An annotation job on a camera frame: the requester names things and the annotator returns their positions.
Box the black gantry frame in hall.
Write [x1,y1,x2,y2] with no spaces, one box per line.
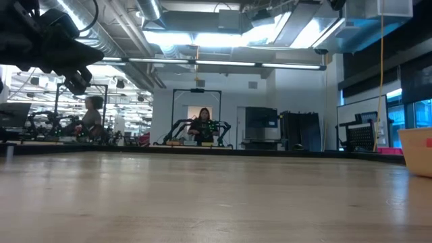
[53,82,109,136]

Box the person seated facing camera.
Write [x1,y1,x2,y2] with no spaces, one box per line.
[188,107,219,146]

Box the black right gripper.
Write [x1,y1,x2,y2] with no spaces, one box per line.
[327,0,348,12]

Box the short yellow hanging cord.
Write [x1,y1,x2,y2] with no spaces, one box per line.
[194,45,200,82]

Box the whiteboard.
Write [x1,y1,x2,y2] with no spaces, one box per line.
[335,94,389,151]

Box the dark computer monitor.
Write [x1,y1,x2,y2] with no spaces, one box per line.
[0,102,32,129]

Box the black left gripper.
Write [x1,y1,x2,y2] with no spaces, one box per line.
[32,31,105,97]

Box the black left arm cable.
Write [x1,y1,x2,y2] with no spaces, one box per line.
[78,0,100,34]

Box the black gantry frame by wall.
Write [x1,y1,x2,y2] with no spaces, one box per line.
[171,88,223,146]

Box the person at side station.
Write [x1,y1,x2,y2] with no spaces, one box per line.
[74,95,105,139]

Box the round silver ventilation duct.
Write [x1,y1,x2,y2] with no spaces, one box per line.
[40,0,168,92]

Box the black pegboard cart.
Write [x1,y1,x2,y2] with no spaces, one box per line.
[335,111,379,152]

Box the pink flat bin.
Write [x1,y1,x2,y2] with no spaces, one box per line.
[377,146,405,156]

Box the rectangular silver ventilation duct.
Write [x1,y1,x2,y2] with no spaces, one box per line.
[141,0,414,55]

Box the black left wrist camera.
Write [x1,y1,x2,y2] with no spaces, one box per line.
[40,9,81,38]

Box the black cabinet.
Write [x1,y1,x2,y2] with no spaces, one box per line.
[279,110,322,152]

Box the yellow plastic bin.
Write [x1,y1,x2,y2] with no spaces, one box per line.
[397,127,432,179]

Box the long LED light bar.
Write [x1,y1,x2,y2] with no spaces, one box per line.
[90,53,327,72]

